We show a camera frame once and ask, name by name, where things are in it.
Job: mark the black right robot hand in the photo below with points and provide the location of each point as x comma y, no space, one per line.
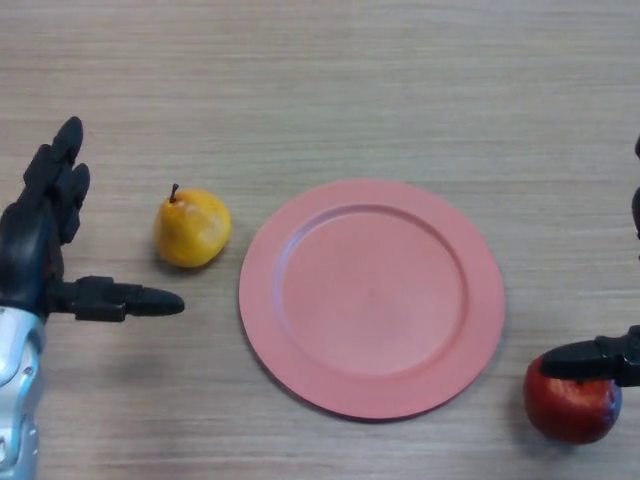
595,361

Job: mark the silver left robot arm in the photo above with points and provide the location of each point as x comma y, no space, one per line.
17,390

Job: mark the red apple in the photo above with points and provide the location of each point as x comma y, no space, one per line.
570,412

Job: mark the yellow pear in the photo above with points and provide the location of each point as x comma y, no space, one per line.
194,228

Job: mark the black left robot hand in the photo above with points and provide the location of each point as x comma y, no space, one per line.
30,240

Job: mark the pink round plate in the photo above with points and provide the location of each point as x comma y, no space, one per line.
372,301

